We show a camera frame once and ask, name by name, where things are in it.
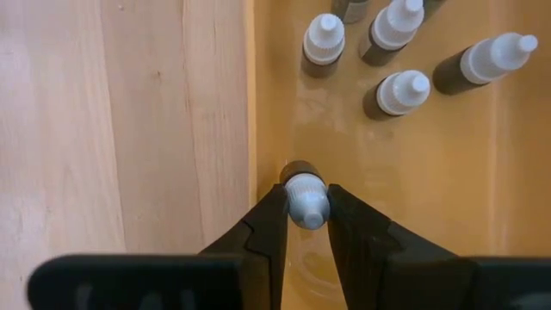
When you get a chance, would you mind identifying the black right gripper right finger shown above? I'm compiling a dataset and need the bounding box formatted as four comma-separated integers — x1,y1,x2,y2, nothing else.
326,183,551,310

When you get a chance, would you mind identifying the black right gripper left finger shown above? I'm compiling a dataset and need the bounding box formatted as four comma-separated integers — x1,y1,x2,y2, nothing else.
26,183,289,310

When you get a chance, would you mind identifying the yellow plastic basket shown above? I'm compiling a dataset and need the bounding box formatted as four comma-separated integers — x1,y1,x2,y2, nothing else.
245,0,551,310

